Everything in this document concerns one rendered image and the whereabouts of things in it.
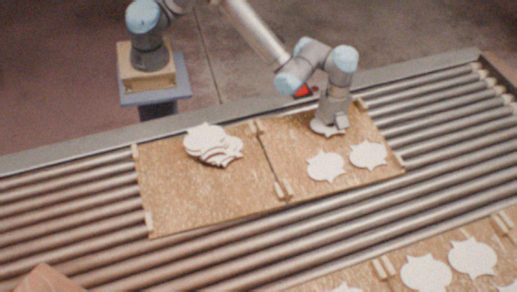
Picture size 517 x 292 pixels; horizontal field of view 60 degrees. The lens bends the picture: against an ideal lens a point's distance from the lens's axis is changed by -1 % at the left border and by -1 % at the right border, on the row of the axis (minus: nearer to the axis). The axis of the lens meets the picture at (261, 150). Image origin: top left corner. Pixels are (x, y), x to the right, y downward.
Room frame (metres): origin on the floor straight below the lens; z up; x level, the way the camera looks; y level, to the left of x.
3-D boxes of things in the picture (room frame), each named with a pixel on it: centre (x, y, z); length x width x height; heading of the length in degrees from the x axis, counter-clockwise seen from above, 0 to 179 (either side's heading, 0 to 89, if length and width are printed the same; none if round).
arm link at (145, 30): (1.34, 0.45, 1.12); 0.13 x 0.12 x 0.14; 150
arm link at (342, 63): (1.09, -0.22, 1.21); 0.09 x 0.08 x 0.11; 60
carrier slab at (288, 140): (1.00, -0.22, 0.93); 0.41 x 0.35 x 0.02; 113
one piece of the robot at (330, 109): (1.07, -0.24, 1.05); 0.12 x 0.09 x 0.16; 29
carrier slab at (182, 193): (0.84, 0.17, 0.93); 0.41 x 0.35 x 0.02; 112
